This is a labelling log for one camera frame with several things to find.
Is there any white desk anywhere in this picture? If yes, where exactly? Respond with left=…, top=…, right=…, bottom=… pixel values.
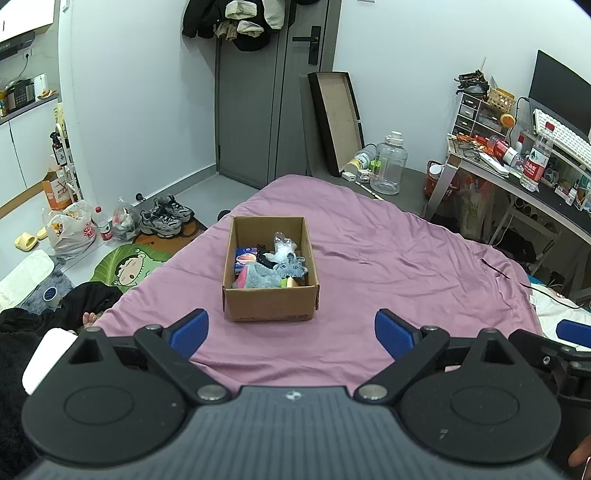
left=445, top=134, right=591, bottom=301

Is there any white printed cloth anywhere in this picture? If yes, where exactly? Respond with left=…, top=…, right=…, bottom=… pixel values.
left=526, top=286, right=591, bottom=333

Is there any black computer monitor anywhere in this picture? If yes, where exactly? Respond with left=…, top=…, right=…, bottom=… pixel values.
left=527, top=50, right=591, bottom=144

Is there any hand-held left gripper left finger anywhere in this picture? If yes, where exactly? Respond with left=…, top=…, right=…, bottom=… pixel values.
left=68, top=308, right=232, bottom=407

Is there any black rice cooker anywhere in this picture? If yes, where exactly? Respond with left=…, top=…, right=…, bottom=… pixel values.
left=4, top=78, right=35, bottom=112

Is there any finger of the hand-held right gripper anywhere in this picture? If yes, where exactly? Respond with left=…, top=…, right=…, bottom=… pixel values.
left=508, top=318, right=591, bottom=384

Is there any black cable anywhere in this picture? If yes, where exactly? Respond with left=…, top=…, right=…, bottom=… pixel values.
left=480, top=258, right=587, bottom=310

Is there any range hood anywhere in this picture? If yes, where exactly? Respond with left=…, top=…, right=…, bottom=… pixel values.
left=0, top=31, right=37, bottom=61

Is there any grey fluffy rug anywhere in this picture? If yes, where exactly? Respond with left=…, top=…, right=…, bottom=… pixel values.
left=21, top=270, right=75, bottom=315

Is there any desktop drawer organizer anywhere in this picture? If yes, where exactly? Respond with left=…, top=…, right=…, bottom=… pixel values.
left=453, top=92, right=506, bottom=137

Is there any dark accessories bundle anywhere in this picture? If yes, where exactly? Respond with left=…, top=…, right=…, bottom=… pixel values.
left=455, top=69, right=490, bottom=95

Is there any green cartoon floor mat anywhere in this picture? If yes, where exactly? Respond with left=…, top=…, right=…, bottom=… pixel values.
left=90, top=242, right=185, bottom=294

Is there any black clothing pile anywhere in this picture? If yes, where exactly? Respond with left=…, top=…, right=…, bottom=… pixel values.
left=0, top=281, right=124, bottom=480

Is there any large clear water jug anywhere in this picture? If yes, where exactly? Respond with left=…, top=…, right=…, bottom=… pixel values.
left=369, top=131, right=409, bottom=195

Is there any grey door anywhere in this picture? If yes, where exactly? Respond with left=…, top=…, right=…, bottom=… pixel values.
left=215, top=0, right=342, bottom=190

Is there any brown cardboard box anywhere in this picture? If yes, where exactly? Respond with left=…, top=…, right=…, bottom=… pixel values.
left=222, top=215, right=320, bottom=323

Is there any cream shopping bag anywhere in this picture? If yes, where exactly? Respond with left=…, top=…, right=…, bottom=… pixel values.
left=455, top=178, right=492, bottom=241

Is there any white kitchen counter cabinet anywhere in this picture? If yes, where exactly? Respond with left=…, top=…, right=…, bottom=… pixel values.
left=0, top=95, right=63, bottom=217

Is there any person's right hand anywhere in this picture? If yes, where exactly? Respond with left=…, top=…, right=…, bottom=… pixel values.
left=568, top=436, right=591, bottom=468

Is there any white cushion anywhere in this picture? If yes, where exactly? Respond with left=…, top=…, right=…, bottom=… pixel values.
left=22, top=328, right=79, bottom=395

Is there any orange white carton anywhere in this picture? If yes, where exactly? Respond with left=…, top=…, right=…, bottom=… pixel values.
left=41, top=168, right=77, bottom=212

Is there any white folded towel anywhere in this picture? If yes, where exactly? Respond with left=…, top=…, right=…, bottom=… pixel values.
left=0, top=249, right=55, bottom=310

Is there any red white lying bottle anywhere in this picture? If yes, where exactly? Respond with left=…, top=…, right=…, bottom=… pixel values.
left=487, top=135, right=525, bottom=168

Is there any black hanging jacket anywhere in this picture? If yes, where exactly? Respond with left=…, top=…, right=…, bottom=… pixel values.
left=182, top=0, right=273, bottom=51

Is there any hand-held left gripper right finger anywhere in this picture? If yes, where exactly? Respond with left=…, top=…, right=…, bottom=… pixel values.
left=355, top=308, right=527, bottom=406

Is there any wicker basket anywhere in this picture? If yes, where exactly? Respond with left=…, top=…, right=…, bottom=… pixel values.
left=487, top=87, right=515, bottom=114

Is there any black spray bottle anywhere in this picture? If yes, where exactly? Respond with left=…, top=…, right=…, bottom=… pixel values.
left=50, top=132, right=70, bottom=167

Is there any beige hanging cloth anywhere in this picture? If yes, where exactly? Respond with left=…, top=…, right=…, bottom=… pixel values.
left=213, top=0, right=264, bottom=38

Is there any white keyboard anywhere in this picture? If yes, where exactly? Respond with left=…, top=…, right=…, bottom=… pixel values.
left=532, top=108, right=591, bottom=171

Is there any flat black brown tray box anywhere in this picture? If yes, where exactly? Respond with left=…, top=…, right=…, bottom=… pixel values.
left=308, top=71, right=365, bottom=177

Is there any clear bag of white bits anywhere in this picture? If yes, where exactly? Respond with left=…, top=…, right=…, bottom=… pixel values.
left=271, top=232, right=301, bottom=265

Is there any grey-blue fluffy cloth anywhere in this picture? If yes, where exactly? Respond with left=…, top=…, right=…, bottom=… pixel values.
left=235, top=264, right=284, bottom=289

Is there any white red plastic bag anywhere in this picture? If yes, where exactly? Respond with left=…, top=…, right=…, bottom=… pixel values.
left=45, top=200, right=99, bottom=259

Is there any pink bedsheet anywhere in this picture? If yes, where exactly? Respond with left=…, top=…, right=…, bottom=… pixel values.
left=92, top=174, right=543, bottom=398

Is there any colourful blue packet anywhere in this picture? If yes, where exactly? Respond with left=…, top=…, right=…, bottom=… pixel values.
left=235, top=248, right=259, bottom=274

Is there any white upper cabinet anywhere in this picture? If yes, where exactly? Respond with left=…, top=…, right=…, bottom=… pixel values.
left=0, top=0, right=56, bottom=44

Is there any black door lock handle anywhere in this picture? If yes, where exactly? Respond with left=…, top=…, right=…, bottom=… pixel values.
left=292, top=25, right=321, bottom=65

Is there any clear red-label water bottle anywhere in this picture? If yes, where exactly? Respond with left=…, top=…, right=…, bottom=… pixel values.
left=520, top=122, right=554, bottom=192

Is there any dark clear trash bag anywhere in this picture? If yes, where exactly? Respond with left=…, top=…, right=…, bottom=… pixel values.
left=111, top=198, right=141, bottom=243

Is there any red-capped water bottle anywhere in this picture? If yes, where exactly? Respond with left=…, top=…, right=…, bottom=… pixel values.
left=95, top=206, right=114, bottom=243

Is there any yellow white bottle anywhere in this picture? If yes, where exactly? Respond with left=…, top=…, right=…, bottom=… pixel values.
left=346, top=150, right=377, bottom=171

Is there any grey black sneaker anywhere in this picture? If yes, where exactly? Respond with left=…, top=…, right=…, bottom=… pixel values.
left=154, top=195, right=195, bottom=222
left=140, top=210, right=183, bottom=238

